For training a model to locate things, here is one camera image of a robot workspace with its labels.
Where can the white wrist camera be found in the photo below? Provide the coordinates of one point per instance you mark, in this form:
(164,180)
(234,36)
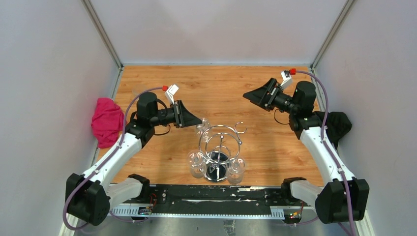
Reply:
(286,79)
(170,91)

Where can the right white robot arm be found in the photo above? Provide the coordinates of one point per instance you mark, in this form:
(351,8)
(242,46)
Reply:
(322,153)

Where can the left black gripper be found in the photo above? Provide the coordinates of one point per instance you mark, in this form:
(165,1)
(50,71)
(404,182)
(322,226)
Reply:
(182,117)

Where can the aluminium frame rail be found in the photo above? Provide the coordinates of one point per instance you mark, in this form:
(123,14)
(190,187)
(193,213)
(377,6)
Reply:
(337,202)

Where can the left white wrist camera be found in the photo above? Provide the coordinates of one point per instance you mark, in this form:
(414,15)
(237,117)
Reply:
(170,91)

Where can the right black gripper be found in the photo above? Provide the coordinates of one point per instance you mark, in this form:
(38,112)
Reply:
(260,96)

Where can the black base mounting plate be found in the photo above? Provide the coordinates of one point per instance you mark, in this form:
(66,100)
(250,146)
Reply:
(213,201)

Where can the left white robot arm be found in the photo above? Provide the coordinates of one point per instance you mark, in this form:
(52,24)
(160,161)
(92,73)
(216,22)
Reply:
(110,159)

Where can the pink cloth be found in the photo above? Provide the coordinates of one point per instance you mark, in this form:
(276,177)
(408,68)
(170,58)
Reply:
(107,122)

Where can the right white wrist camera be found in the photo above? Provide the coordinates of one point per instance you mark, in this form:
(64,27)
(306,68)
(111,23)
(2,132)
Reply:
(286,79)

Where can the chrome wine glass rack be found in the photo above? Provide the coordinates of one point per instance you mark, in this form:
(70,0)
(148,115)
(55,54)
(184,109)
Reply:
(224,144)

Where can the black cloth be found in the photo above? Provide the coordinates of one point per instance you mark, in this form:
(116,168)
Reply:
(338,125)

